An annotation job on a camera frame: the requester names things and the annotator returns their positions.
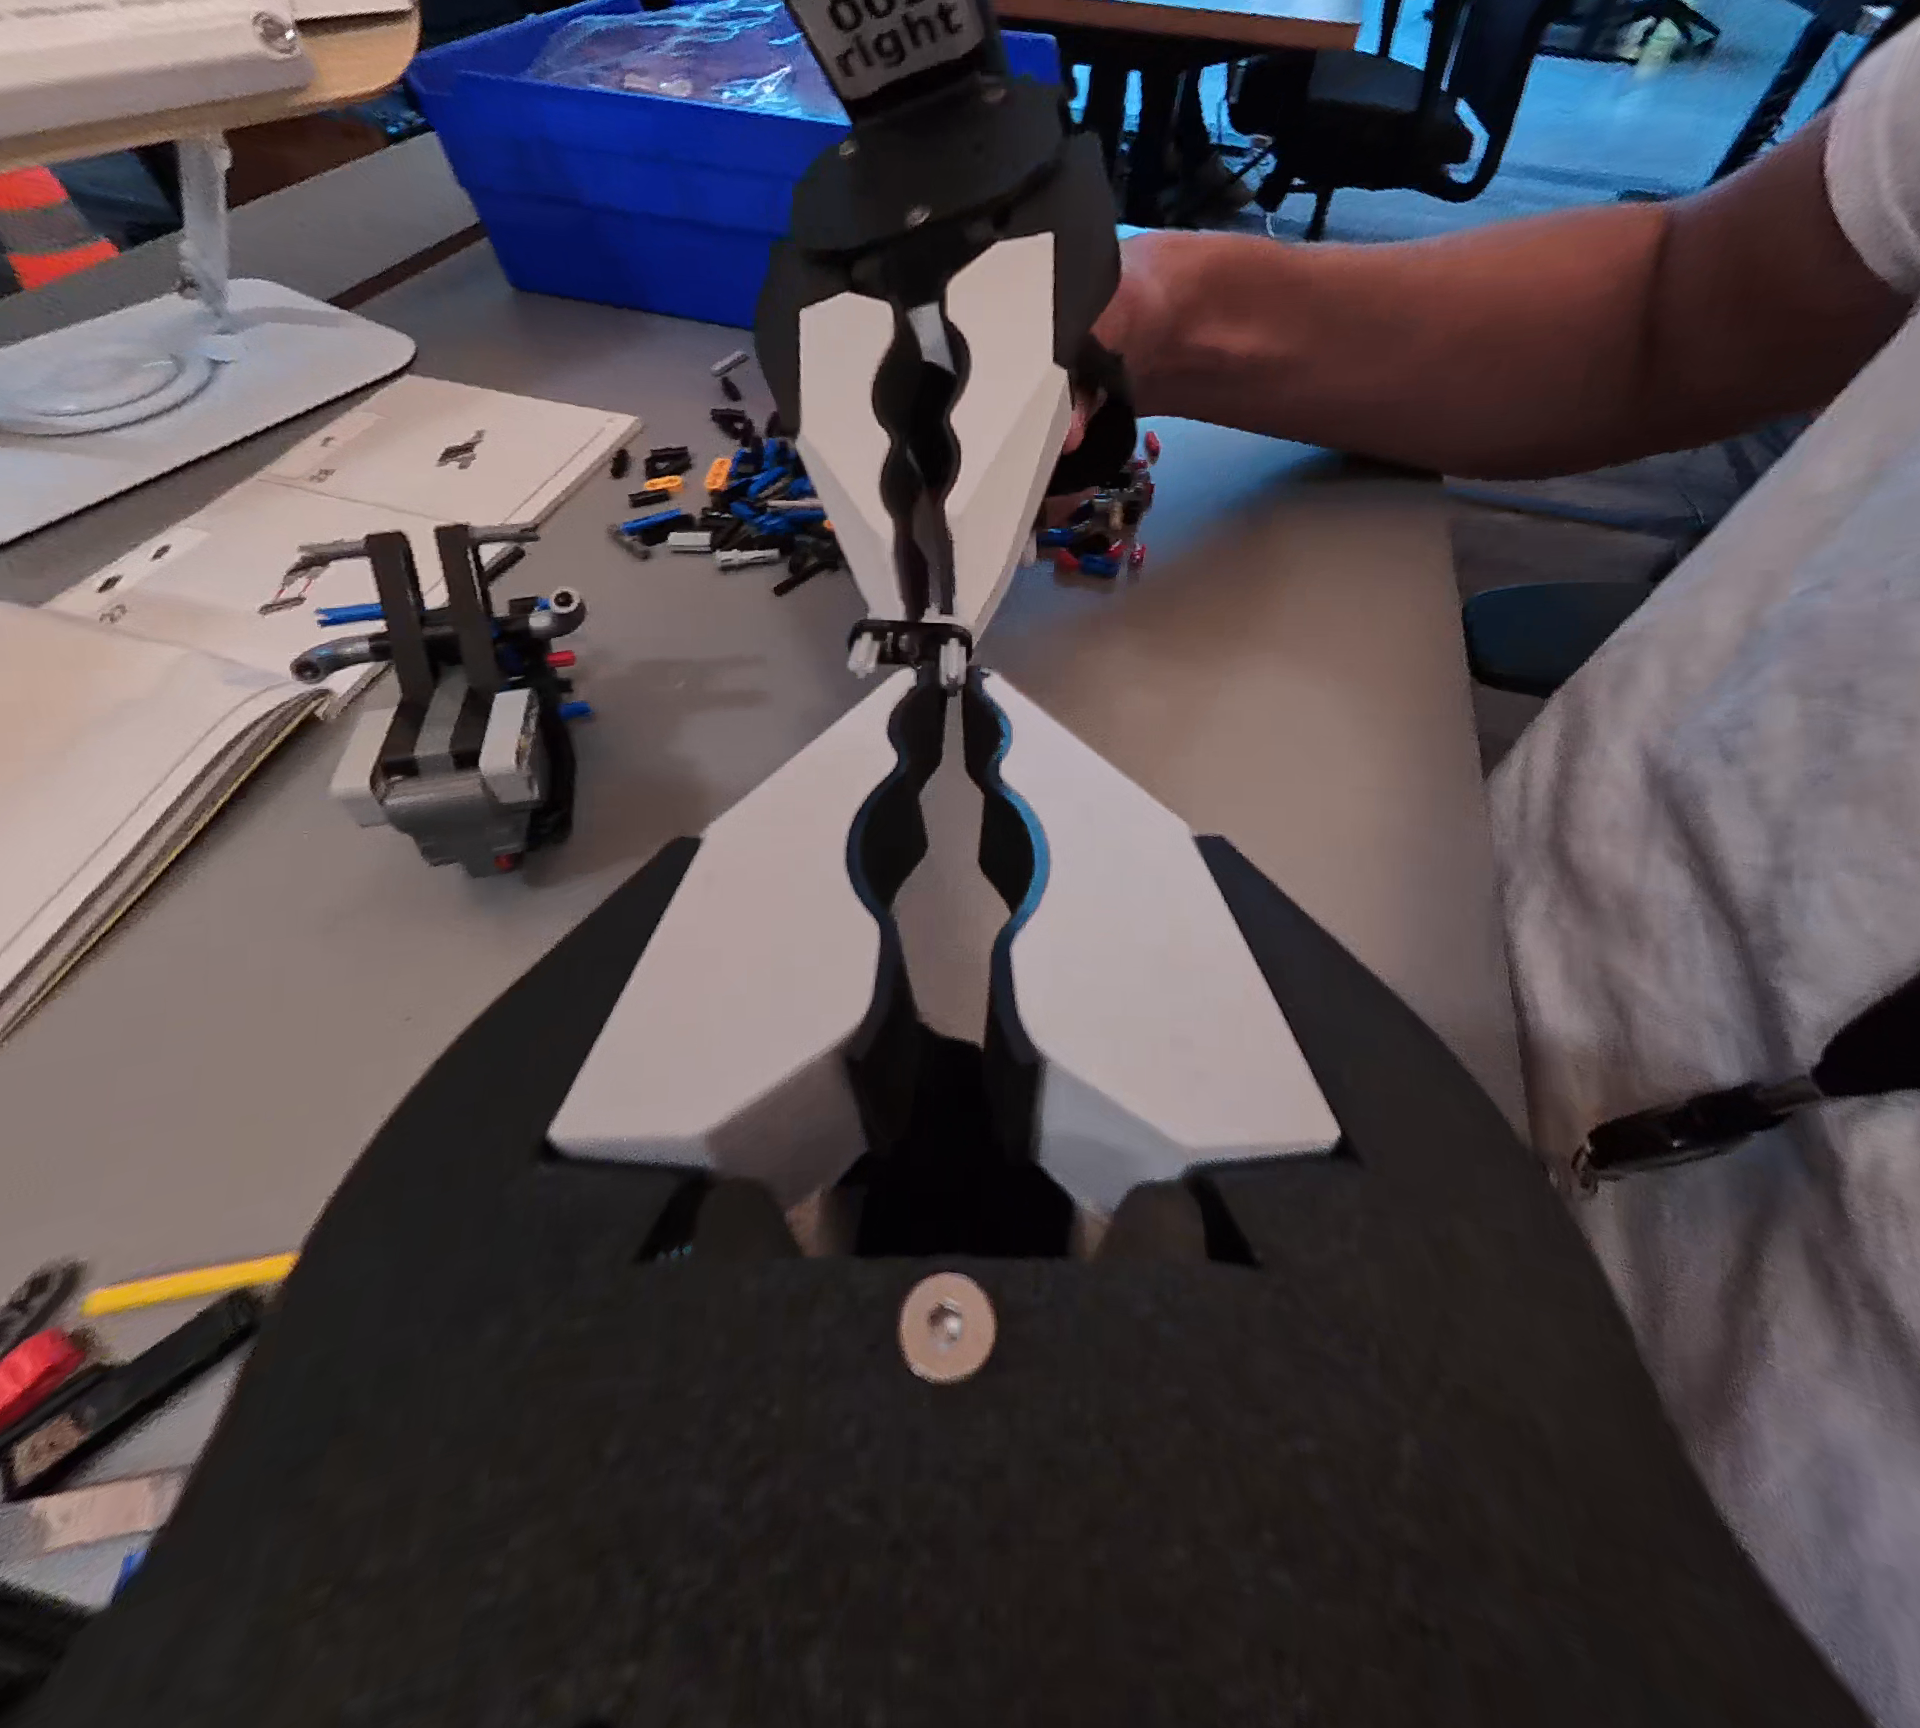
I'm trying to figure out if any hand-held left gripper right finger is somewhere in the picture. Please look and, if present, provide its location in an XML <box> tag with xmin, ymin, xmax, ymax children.
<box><xmin>967</xmin><ymin>670</ymin><xmax>1344</xmax><ymax>1213</ymax></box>

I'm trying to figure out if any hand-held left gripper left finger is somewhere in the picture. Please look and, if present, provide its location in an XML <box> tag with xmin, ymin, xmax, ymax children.
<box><xmin>547</xmin><ymin>675</ymin><xmax>924</xmax><ymax>1182</ymax></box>

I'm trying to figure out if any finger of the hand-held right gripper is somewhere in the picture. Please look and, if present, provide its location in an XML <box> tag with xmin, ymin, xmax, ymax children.
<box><xmin>915</xmin><ymin>232</ymin><xmax>1080</xmax><ymax>642</ymax></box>
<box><xmin>793</xmin><ymin>291</ymin><xmax>920</xmax><ymax>633</ymax></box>

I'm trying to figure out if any small lego axle connector piece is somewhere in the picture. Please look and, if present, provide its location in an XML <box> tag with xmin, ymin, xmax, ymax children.
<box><xmin>844</xmin><ymin>614</ymin><xmax>979</xmax><ymax>698</ymax></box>

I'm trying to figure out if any person's right forearm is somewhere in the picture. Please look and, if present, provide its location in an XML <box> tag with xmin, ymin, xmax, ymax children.
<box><xmin>1170</xmin><ymin>54</ymin><xmax>1920</xmax><ymax>487</ymax></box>

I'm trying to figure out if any pile of black blue lego pieces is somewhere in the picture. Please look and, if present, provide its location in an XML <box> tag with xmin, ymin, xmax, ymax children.
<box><xmin>607</xmin><ymin>349</ymin><xmax>853</xmax><ymax>601</ymax></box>

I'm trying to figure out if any pile of red blue lego pieces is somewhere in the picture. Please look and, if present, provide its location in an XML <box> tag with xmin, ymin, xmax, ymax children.
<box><xmin>1035</xmin><ymin>422</ymin><xmax>1166</xmax><ymax>584</ymax></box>

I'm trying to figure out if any partly built grey lego model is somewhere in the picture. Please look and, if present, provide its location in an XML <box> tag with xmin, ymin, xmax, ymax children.
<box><xmin>289</xmin><ymin>524</ymin><xmax>596</xmax><ymax>882</ymax></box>

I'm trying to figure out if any red lego piece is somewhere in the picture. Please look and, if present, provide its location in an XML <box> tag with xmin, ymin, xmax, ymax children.
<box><xmin>0</xmin><ymin>1327</ymin><xmax>90</xmax><ymax>1429</ymax></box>

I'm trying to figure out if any person's right hand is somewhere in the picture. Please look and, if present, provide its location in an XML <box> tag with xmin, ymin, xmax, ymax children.
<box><xmin>1092</xmin><ymin>232</ymin><xmax>1206</xmax><ymax>429</ymax></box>

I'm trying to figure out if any clear plastic bag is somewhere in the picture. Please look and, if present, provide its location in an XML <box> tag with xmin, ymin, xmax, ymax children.
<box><xmin>522</xmin><ymin>0</ymin><xmax>861</xmax><ymax>129</ymax></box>

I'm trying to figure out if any blue plastic bin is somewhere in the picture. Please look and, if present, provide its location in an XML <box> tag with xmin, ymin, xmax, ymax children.
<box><xmin>404</xmin><ymin>0</ymin><xmax>1071</xmax><ymax>331</ymax></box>

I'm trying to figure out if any person's white shirt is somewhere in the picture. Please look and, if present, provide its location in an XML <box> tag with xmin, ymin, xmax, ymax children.
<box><xmin>1482</xmin><ymin>18</ymin><xmax>1920</xmax><ymax>1728</ymax></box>

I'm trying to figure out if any yellow pencil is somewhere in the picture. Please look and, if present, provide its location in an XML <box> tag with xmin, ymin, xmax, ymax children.
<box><xmin>80</xmin><ymin>1251</ymin><xmax>303</xmax><ymax>1321</ymax></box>

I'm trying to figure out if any open instruction booklet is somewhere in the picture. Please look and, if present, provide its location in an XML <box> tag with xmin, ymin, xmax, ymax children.
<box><xmin>0</xmin><ymin>375</ymin><xmax>649</xmax><ymax>1038</ymax></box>

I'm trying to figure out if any white stand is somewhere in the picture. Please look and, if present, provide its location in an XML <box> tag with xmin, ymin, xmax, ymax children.
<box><xmin>0</xmin><ymin>130</ymin><xmax>423</xmax><ymax>548</ymax></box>

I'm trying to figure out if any orange striped object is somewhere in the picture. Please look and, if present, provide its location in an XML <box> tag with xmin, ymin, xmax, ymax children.
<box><xmin>0</xmin><ymin>161</ymin><xmax>127</xmax><ymax>301</ymax></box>

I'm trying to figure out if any black strap with clip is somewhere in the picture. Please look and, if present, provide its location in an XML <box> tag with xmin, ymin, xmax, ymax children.
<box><xmin>1566</xmin><ymin>979</ymin><xmax>1920</xmax><ymax>1200</ymax></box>

